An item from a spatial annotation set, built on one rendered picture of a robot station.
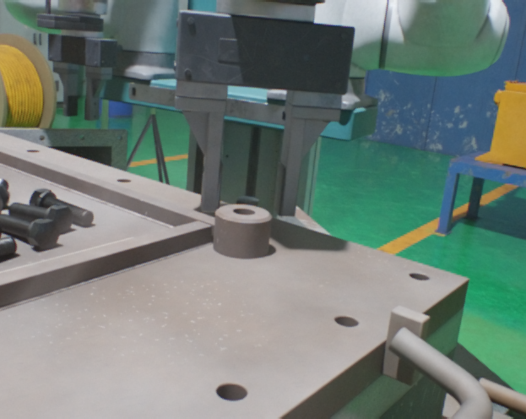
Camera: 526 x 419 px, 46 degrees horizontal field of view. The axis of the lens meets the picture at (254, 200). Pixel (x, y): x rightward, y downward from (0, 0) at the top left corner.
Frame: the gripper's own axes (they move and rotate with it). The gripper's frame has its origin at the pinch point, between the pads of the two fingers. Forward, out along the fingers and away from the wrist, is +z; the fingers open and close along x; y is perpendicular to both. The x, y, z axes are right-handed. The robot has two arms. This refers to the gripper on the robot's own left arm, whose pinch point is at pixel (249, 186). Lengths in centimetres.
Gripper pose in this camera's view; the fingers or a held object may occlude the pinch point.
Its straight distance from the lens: 50.3
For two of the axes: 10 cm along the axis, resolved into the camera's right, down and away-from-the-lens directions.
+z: -0.9, 9.6, 2.7
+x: -9.9, -0.6, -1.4
